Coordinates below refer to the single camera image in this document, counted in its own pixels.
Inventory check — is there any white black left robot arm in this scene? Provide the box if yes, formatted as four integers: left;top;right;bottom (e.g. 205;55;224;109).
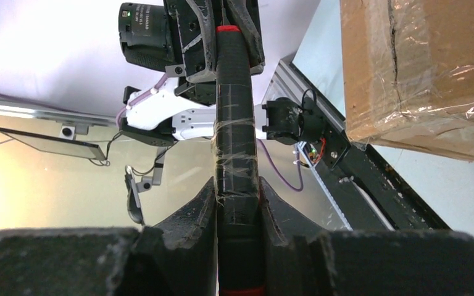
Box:
117;1;265;147

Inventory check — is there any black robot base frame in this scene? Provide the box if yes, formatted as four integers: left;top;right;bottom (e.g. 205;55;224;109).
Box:
261;59;448;230

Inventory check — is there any brown cardboard express box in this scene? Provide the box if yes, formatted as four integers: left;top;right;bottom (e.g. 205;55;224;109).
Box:
340;1;474;161

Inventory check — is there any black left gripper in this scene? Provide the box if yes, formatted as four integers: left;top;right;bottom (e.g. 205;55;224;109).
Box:
164;1;265;106

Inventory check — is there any red black utility knife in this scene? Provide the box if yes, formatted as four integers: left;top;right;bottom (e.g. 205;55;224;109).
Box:
214;33;265;295

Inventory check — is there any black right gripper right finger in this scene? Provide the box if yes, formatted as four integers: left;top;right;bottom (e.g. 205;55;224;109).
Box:
260;179;474;295

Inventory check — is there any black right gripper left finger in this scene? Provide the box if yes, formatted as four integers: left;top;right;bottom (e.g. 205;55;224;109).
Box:
0;181;217;295

